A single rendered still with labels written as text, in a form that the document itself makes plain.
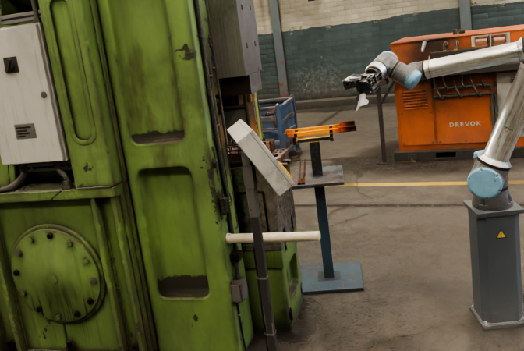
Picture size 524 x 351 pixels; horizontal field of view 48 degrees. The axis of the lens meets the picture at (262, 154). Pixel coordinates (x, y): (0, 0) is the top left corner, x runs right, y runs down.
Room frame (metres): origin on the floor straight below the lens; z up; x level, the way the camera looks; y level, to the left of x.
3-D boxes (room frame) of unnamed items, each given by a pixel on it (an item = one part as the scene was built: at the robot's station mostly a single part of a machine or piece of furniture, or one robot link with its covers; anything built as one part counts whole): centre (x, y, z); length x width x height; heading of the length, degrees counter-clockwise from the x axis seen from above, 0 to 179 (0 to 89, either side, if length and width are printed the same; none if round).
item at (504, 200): (2.72, -1.08, 0.65); 0.19 x 0.19 x 0.10
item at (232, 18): (3.07, 0.17, 1.57); 0.42 x 0.39 x 0.40; 73
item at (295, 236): (2.61, -0.01, 0.62); 0.44 x 0.05 x 0.05; 73
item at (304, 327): (2.95, -0.06, 0.01); 0.58 x 0.39 x 0.01; 163
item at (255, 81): (3.03, 0.18, 1.32); 0.42 x 0.20 x 0.10; 73
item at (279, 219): (3.08, 0.18, 0.69); 0.56 x 0.38 x 0.45; 73
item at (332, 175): (3.43, -0.32, 0.67); 0.40 x 0.30 x 0.02; 172
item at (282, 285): (3.08, 0.18, 0.23); 0.55 x 0.37 x 0.47; 73
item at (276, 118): (7.14, 0.18, 0.36); 1.20 x 0.80 x 0.72; 72
